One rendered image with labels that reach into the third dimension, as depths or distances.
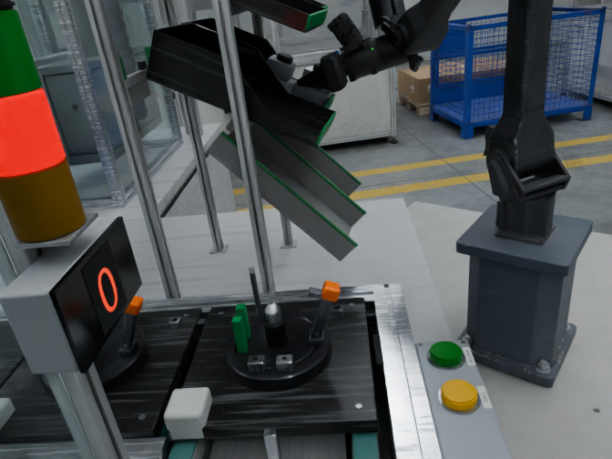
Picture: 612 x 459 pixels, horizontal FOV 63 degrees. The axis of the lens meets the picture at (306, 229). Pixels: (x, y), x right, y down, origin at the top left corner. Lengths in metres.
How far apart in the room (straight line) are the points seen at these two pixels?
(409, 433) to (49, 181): 0.43
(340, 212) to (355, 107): 3.77
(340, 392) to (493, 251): 0.28
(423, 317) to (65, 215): 0.66
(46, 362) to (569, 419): 0.63
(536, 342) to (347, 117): 4.03
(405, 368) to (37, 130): 0.49
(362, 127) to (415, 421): 4.24
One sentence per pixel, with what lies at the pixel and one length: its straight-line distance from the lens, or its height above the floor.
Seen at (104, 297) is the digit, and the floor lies 1.20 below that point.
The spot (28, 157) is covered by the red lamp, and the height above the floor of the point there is 1.32.
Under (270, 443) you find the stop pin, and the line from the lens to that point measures 0.60.
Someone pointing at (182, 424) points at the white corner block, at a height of 0.98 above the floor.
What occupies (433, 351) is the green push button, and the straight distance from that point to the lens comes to 0.67.
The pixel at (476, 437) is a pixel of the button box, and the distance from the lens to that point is 0.59.
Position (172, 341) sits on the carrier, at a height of 0.97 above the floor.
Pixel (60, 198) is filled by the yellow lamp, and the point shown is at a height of 1.29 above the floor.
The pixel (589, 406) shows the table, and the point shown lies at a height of 0.86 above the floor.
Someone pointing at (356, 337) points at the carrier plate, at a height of 0.97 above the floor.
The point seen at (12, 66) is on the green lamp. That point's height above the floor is 1.38.
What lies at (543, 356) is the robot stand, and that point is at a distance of 0.81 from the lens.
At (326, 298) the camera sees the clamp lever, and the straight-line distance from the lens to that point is 0.61.
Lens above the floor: 1.40
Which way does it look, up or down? 26 degrees down
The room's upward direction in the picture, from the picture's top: 7 degrees counter-clockwise
